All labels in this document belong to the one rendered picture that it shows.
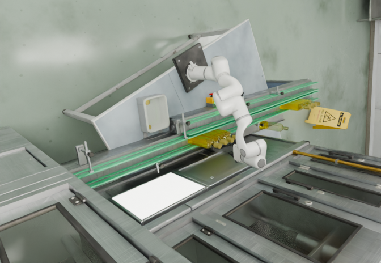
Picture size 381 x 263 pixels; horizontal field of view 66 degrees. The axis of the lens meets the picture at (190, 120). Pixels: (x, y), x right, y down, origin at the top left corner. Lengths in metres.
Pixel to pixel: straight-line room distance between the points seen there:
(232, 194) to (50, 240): 1.01
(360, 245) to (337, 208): 0.26
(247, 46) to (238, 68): 0.22
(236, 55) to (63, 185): 1.84
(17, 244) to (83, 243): 0.17
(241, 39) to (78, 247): 2.14
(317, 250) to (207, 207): 0.52
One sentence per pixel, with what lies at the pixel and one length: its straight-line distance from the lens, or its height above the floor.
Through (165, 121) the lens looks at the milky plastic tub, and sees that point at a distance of 1.97.
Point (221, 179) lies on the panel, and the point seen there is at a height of 1.32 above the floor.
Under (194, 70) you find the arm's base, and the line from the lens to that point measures 2.07.
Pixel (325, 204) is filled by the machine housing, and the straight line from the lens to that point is 1.58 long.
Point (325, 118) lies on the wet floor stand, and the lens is 5.12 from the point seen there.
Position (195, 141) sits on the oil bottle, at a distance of 1.97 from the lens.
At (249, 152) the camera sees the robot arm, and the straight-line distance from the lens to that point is 1.50.
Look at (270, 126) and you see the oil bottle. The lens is 2.54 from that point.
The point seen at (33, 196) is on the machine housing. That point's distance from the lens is 1.05.
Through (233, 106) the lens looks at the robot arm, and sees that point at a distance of 1.56.
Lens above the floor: 2.40
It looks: 49 degrees down
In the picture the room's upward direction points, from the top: 100 degrees clockwise
